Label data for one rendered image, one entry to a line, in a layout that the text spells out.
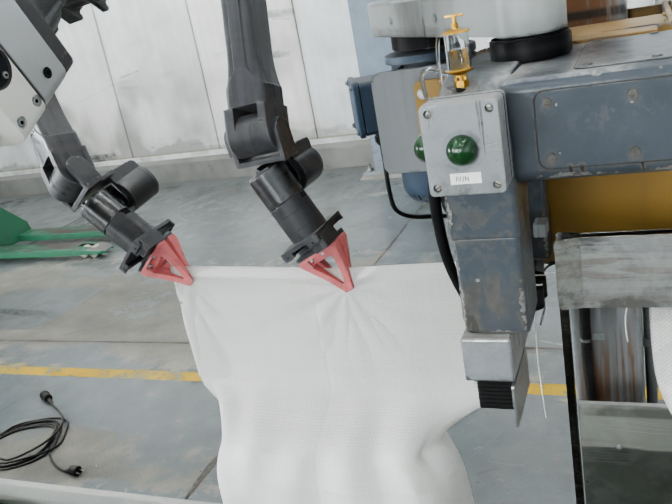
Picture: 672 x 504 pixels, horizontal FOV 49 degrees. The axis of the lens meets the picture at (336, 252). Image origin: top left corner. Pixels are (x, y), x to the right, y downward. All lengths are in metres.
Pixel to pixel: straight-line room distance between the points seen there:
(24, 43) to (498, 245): 0.49
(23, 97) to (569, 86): 0.49
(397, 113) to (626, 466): 0.70
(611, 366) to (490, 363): 0.59
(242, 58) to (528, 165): 0.43
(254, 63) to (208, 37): 5.87
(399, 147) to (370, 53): 4.60
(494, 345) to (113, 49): 6.80
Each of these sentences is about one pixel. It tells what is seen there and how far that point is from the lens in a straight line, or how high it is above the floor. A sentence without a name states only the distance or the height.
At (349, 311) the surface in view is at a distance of 1.06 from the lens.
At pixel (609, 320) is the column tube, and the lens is 1.37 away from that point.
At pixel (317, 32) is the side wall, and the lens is 6.41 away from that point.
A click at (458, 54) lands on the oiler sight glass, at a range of 0.77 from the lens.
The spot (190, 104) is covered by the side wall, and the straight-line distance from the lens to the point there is 7.09.
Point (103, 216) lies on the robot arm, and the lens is 1.20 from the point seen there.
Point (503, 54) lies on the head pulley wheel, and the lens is 0.86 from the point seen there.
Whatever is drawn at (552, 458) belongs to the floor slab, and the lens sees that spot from 2.44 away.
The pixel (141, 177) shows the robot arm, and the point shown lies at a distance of 1.25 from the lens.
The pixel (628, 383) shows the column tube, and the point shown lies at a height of 0.71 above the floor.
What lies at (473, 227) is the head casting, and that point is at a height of 1.19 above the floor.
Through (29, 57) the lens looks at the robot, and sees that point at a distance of 0.70.
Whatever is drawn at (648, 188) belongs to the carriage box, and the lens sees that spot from 1.07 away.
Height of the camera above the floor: 1.45
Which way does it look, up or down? 19 degrees down
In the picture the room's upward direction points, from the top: 11 degrees counter-clockwise
